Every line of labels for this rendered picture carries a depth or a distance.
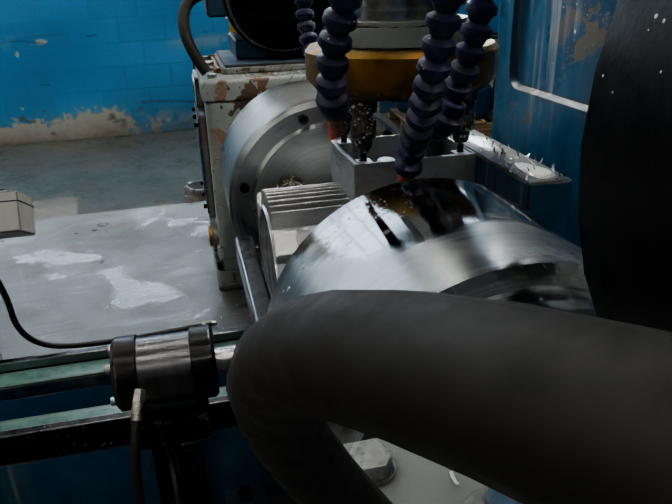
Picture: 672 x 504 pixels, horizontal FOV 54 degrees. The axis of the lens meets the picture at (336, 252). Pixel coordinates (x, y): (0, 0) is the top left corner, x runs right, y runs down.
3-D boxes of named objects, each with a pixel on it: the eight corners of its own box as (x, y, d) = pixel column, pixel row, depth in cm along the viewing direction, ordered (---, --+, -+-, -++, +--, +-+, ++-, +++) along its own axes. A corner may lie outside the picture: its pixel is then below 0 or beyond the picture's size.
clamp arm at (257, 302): (296, 376, 54) (258, 257, 77) (294, 345, 53) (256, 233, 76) (254, 383, 54) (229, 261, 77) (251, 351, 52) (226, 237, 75)
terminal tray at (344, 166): (435, 193, 74) (437, 130, 71) (474, 225, 65) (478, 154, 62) (331, 204, 72) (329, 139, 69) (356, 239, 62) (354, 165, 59)
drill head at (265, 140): (359, 203, 120) (356, 62, 110) (430, 288, 87) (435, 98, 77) (221, 217, 115) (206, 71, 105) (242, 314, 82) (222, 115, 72)
